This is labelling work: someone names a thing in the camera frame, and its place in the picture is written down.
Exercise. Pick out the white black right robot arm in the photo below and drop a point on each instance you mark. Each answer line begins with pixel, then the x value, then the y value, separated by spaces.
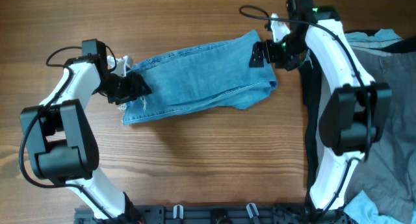
pixel 347 108

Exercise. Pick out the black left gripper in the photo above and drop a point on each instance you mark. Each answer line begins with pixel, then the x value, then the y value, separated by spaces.
pixel 135 88

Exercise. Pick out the grey trousers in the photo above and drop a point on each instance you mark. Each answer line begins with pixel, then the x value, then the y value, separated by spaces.
pixel 390 168

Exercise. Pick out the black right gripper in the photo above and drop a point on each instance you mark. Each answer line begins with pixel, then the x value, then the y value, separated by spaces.
pixel 258 50

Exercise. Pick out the light blue cloth bottom right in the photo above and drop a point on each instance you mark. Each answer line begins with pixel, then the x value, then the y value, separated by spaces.
pixel 370 209

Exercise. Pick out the light blue shirt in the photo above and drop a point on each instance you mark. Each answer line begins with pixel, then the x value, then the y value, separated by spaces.
pixel 380 35

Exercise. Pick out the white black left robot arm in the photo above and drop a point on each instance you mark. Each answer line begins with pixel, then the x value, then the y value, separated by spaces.
pixel 58 148

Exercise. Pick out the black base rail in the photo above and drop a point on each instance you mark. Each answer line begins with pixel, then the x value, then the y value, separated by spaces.
pixel 278 213

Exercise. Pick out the light blue denim jeans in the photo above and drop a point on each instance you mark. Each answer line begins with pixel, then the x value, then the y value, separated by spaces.
pixel 200 77

